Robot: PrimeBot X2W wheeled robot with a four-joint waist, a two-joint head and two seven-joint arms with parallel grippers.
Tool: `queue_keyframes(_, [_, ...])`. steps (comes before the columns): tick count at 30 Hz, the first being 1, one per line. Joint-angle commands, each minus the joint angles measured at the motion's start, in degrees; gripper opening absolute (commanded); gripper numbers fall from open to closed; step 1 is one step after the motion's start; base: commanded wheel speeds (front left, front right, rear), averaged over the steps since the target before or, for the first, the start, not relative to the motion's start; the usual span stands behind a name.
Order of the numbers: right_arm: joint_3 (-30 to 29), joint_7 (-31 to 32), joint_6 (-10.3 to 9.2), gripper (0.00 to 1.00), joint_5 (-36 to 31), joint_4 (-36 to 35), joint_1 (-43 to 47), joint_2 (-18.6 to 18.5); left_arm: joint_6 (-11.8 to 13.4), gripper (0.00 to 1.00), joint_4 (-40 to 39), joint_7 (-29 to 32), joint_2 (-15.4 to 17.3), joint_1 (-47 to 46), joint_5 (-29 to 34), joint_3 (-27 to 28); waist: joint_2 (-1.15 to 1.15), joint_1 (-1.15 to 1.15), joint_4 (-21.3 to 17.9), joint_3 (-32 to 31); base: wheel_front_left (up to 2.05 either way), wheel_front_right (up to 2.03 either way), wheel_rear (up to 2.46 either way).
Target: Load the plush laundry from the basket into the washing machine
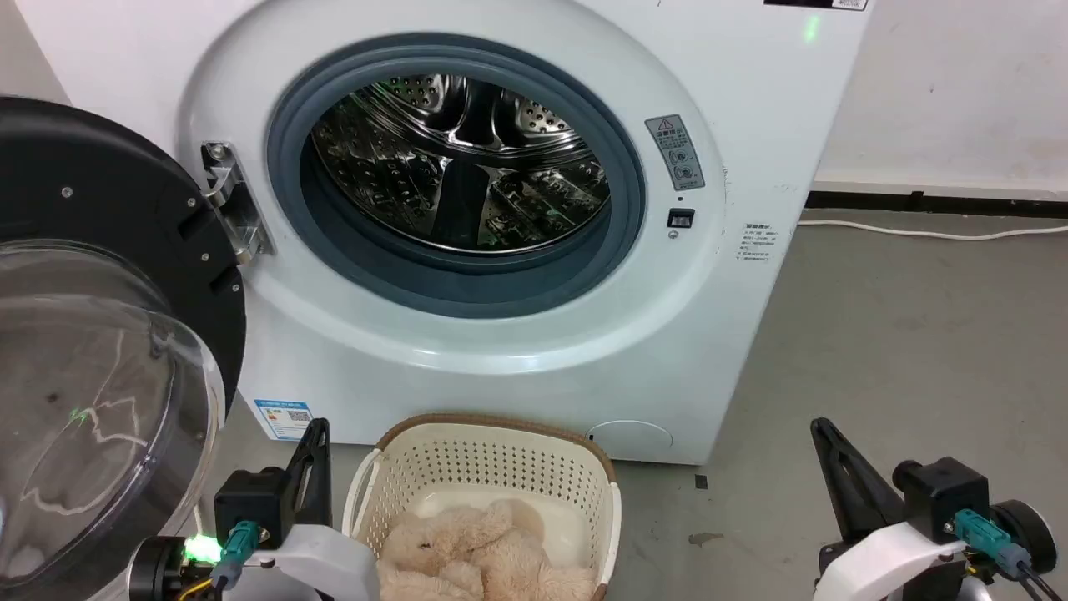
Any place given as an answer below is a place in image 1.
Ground small text sticker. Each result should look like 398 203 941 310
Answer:
736 221 777 264

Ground cream perforated laundry basket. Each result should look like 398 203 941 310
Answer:
342 413 622 601

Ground round white filter cover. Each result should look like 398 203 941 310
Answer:
587 419 673 462

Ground stainless steel washer drum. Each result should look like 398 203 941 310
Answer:
310 73 612 255

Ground teal connector on left gripper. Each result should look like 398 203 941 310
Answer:
210 520 263 590

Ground chrome door hinge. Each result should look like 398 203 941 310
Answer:
200 142 275 266

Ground beige plush toy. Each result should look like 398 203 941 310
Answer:
377 499 597 601

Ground blue energy label sticker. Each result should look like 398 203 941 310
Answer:
253 399 314 442

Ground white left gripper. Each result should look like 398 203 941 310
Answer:
246 417 381 601

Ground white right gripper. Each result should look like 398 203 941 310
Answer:
810 417 995 601

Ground black washer door with glass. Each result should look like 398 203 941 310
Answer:
0 96 248 601

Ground white front-load washing machine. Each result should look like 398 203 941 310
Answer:
17 0 873 466

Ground grey rubber door gasket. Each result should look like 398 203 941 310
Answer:
267 33 647 320

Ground teal connector on gripper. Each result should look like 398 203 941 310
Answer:
210 520 263 590
953 509 1034 578

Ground black baseboard strip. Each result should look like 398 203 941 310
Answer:
805 190 1068 220

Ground teal connector on right gripper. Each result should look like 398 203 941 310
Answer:
953 509 1034 578

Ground white cable on floor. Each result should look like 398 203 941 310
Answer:
797 219 1068 243

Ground grey warning sticker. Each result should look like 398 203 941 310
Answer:
644 114 706 192

